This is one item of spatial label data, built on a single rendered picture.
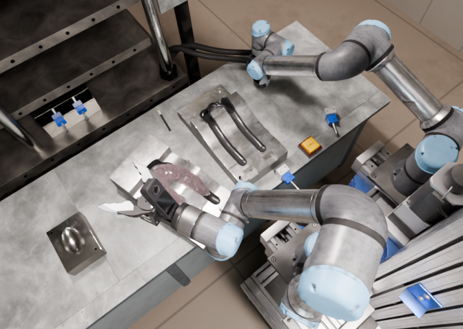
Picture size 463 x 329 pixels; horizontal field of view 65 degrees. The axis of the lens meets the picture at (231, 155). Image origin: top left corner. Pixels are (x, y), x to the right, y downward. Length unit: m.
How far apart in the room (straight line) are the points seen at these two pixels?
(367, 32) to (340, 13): 2.25
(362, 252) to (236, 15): 2.97
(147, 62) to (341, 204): 1.59
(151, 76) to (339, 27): 1.90
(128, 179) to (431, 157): 1.14
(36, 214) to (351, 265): 1.45
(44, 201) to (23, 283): 0.35
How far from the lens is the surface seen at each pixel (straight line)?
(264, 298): 2.10
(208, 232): 0.88
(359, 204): 0.71
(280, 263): 1.30
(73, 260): 1.62
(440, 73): 3.36
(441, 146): 1.34
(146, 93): 1.98
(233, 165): 1.58
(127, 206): 0.94
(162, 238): 1.60
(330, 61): 1.25
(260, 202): 0.91
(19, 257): 1.80
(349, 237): 0.68
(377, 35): 1.32
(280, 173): 1.61
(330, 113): 1.80
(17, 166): 2.00
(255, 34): 1.60
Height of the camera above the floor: 2.31
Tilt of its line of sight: 63 degrees down
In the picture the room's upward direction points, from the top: 5 degrees counter-clockwise
